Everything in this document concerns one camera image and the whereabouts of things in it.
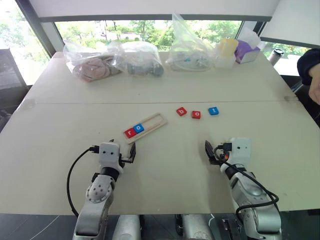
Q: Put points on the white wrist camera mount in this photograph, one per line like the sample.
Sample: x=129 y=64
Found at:
x=110 y=153
x=241 y=150

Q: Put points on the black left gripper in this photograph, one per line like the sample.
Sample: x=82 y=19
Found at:
x=121 y=158

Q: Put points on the silver rounded robot leg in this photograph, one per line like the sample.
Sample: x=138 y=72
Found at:
x=196 y=227
x=128 y=227

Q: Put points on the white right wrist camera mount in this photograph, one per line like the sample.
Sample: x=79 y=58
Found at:
x=241 y=150

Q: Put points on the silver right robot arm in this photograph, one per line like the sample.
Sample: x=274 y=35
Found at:
x=252 y=197

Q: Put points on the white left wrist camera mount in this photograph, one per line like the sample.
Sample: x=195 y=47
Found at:
x=110 y=153

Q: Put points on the white translucent plastic container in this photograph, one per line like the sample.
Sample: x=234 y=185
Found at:
x=225 y=62

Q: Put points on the narrow white roller blind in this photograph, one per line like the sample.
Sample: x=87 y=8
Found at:
x=292 y=20

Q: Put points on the plastic bag of grey items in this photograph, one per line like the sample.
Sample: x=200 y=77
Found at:
x=142 y=62

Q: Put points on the blue letter tile t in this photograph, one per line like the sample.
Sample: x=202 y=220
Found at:
x=213 y=111

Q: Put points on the black mesh chair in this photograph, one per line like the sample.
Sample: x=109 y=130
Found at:
x=11 y=70

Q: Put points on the blue letter tile o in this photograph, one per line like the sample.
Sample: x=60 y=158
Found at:
x=139 y=128

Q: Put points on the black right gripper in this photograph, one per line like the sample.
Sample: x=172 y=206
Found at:
x=220 y=157

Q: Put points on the wooden letter tray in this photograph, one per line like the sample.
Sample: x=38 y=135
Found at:
x=155 y=122

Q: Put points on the purple tissue box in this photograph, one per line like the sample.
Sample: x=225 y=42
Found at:
x=246 y=52

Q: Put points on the plastic bag of pink items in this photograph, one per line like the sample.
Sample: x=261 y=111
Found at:
x=92 y=67

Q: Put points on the wide white roller blind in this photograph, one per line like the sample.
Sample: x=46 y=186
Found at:
x=150 y=8

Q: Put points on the red letter tile b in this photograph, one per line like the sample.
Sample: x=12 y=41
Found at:
x=181 y=111

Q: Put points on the yellow plastic cup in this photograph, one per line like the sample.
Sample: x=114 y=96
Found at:
x=228 y=47

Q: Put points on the tall clear plastic bag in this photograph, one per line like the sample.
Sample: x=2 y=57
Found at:
x=187 y=55

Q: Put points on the red letter tile o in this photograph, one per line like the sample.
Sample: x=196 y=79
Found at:
x=196 y=114

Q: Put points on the dark travel tumbler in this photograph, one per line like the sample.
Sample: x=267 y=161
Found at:
x=276 y=57

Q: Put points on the person's bare hand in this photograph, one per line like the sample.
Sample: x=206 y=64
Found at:
x=315 y=91

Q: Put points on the red letter tile r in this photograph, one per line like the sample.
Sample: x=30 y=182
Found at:
x=130 y=133

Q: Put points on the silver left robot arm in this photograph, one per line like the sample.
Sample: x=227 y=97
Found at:
x=96 y=200

